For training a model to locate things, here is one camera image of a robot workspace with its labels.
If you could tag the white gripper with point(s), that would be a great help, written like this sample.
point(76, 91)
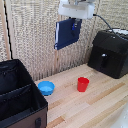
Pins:
point(76, 10)

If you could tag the blue hardcover book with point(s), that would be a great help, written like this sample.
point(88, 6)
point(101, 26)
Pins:
point(65, 35)

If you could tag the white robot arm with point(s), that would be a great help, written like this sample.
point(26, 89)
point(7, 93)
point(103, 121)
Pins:
point(79, 1)

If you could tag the black hard case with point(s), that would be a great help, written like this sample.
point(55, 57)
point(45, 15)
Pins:
point(110, 55)

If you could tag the red plastic cup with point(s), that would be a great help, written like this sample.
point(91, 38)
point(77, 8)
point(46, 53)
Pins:
point(82, 84)

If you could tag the blue plastic bowl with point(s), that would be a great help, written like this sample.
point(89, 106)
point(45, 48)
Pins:
point(46, 88)

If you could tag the black fabric storage box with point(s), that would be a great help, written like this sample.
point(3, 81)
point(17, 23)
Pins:
point(16, 96)

